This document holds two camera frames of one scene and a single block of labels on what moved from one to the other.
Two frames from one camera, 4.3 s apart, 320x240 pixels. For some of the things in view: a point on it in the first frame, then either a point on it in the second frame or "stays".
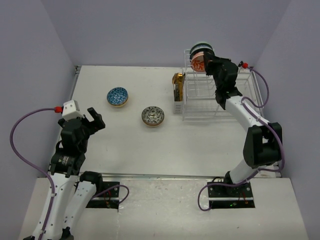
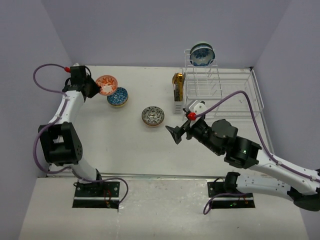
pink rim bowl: x=198 y=62 → x=108 y=84
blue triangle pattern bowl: x=117 y=96 stays
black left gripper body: x=88 y=129 → x=93 y=88
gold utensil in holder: x=177 y=81 stays
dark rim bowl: x=153 y=116 stays
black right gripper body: x=215 y=67 → x=198 y=130
